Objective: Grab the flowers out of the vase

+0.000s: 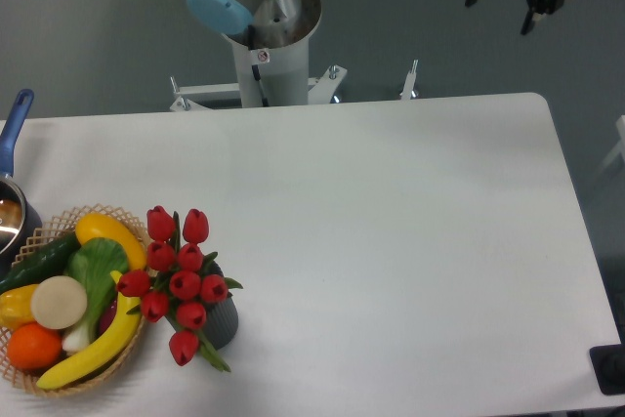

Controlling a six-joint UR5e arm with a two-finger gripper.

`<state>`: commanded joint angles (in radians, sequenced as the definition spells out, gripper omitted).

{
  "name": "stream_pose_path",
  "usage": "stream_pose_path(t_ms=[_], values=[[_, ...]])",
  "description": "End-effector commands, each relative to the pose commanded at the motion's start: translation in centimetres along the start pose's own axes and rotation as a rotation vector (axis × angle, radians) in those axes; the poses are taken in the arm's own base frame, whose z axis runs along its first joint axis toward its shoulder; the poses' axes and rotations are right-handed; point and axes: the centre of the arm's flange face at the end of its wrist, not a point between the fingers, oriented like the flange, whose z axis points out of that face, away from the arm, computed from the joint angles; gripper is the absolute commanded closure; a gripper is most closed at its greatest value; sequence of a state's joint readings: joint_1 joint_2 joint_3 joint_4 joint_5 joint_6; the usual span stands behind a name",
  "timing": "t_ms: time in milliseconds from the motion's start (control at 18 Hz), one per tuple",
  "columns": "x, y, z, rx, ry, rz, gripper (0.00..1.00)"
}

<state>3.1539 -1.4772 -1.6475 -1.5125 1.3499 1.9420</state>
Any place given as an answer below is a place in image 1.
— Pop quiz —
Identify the dark grey ribbed vase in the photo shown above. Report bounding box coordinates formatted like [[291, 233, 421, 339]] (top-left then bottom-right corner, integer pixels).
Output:
[[161, 261, 241, 366]]

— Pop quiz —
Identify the red tulip bouquet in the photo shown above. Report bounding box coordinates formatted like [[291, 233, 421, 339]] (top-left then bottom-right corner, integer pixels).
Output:
[[116, 205, 242, 372]]

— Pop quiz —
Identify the black device at table edge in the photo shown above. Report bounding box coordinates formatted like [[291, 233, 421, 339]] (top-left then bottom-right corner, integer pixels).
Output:
[[589, 344, 624, 396]]

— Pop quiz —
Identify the yellow squash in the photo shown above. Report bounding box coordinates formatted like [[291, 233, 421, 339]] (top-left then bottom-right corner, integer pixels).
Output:
[[75, 213, 146, 271]]

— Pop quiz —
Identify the orange fruit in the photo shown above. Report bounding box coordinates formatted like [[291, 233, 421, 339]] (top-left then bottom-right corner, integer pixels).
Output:
[[7, 322, 62, 370]]

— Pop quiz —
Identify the beige round disc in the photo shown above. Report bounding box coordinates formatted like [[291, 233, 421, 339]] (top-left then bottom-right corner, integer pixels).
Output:
[[30, 275, 88, 330]]

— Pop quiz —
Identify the yellow banana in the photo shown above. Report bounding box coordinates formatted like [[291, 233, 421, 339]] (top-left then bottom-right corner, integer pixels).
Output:
[[36, 293, 141, 391]]

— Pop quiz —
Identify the yellow bell pepper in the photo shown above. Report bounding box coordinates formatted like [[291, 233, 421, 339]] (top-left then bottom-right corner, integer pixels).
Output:
[[1, 284, 38, 330]]

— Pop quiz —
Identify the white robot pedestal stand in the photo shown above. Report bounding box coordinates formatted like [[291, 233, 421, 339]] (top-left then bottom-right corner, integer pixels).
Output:
[[168, 21, 421, 113]]

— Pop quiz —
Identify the dark red fruit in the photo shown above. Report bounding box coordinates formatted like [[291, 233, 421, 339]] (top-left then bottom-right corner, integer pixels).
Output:
[[97, 300, 117, 336]]

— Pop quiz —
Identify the green cucumber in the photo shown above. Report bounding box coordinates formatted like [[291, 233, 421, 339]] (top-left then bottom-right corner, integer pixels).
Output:
[[1, 231, 80, 293]]

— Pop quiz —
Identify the green bok choy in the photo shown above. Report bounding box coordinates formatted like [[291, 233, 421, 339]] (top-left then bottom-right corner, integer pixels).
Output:
[[62, 237, 129, 354]]

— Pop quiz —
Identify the blue handled saucepan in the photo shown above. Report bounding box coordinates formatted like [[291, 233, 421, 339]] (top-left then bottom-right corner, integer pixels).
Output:
[[1, 89, 42, 277]]

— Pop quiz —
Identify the woven wicker basket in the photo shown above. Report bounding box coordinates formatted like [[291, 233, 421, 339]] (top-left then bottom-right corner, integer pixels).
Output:
[[1, 204, 148, 398]]

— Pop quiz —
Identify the white furniture frame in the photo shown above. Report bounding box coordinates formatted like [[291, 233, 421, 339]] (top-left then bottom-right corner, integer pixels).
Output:
[[599, 115, 625, 174]]

